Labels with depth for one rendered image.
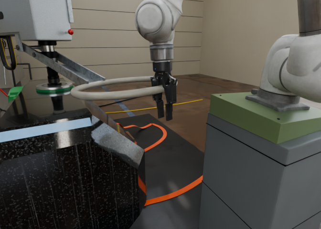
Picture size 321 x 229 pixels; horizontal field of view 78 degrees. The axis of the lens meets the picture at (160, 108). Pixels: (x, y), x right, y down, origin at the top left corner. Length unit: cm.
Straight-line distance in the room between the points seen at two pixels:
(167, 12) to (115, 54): 591
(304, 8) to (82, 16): 593
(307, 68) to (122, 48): 604
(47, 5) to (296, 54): 122
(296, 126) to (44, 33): 129
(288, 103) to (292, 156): 22
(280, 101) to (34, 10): 127
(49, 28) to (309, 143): 135
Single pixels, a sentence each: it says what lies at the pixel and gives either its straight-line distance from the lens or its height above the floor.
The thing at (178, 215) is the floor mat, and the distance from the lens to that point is 151.
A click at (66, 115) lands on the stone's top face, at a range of 91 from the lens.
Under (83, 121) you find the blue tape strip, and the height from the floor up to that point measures 81.
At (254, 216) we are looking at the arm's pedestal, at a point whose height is 47.
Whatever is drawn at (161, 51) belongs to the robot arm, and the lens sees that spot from 74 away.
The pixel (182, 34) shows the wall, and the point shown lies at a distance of 737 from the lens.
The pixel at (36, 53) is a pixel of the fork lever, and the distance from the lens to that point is 147.
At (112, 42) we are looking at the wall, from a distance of 642.
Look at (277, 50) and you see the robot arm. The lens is 89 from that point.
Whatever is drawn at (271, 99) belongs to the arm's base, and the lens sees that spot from 90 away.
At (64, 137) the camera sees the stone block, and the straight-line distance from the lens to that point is 85.
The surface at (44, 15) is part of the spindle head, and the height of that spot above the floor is 126.
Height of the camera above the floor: 111
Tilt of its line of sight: 18 degrees down
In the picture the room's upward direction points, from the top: straight up
